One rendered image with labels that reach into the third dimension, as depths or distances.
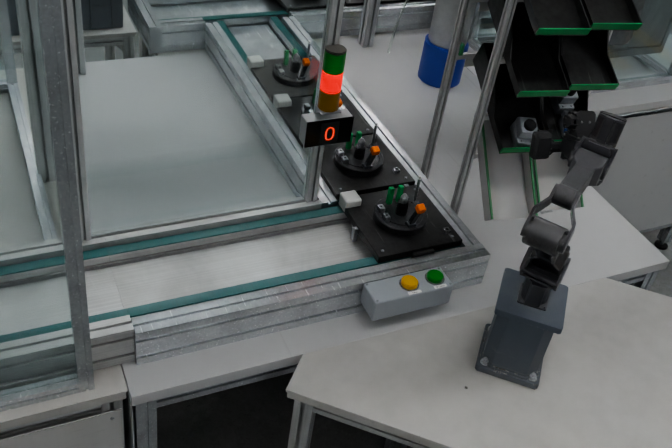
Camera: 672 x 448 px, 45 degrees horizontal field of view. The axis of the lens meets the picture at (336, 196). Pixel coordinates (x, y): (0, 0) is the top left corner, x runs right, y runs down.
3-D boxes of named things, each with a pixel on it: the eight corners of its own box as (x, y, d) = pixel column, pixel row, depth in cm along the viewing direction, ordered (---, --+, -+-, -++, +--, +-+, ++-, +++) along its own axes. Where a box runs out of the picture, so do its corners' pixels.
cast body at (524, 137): (529, 150, 200) (541, 135, 194) (512, 149, 199) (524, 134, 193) (524, 121, 204) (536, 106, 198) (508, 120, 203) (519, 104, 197)
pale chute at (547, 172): (574, 208, 218) (584, 206, 214) (531, 211, 215) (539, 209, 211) (563, 106, 221) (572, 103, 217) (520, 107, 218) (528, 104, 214)
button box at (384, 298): (449, 302, 196) (454, 284, 192) (372, 321, 188) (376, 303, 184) (435, 283, 201) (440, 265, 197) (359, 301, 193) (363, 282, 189)
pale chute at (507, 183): (529, 217, 213) (538, 216, 208) (484, 220, 209) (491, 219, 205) (518, 113, 215) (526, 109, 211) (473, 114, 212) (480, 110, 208)
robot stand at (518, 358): (536, 390, 183) (562, 330, 171) (474, 369, 185) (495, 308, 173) (544, 345, 194) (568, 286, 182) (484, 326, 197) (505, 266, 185)
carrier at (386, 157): (414, 186, 224) (422, 149, 216) (335, 200, 214) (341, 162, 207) (376, 138, 240) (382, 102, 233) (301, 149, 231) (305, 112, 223)
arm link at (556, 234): (556, 256, 144) (572, 224, 144) (519, 238, 146) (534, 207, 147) (559, 278, 174) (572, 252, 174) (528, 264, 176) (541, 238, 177)
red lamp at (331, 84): (344, 93, 188) (347, 74, 185) (324, 95, 186) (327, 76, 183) (335, 82, 191) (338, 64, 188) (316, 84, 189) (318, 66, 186)
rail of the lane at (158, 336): (481, 283, 209) (491, 251, 202) (136, 365, 174) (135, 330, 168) (470, 269, 213) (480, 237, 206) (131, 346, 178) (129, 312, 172)
